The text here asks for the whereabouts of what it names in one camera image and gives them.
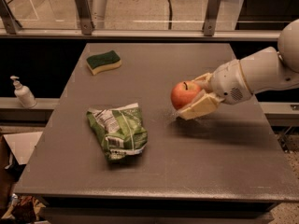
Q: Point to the green and yellow sponge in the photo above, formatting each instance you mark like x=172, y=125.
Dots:
x=102, y=62

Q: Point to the green jalapeno chip bag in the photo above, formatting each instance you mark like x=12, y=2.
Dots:
x=119, y=131

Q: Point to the white pump dispenser bottle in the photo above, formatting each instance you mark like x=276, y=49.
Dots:
x=23, y=93

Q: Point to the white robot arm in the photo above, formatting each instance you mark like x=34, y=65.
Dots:
x=270, y=69

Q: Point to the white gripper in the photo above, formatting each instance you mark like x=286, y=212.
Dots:
x=228, y=81

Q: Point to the metal glass railing frame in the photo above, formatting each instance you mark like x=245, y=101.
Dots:
x=169, y=19

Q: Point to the red apple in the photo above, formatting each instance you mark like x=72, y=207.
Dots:
x=183, y=93

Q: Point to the cardboard box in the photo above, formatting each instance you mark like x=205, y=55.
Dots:
x=15, y=151

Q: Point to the clutter under table corner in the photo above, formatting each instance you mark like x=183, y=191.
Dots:
x=22, y=210

